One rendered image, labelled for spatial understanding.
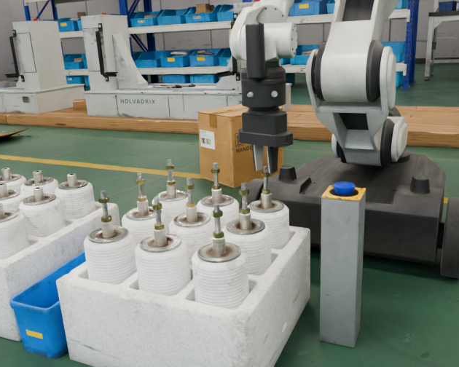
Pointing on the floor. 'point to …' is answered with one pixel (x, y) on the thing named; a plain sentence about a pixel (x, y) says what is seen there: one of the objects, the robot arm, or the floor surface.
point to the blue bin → (44, 313)
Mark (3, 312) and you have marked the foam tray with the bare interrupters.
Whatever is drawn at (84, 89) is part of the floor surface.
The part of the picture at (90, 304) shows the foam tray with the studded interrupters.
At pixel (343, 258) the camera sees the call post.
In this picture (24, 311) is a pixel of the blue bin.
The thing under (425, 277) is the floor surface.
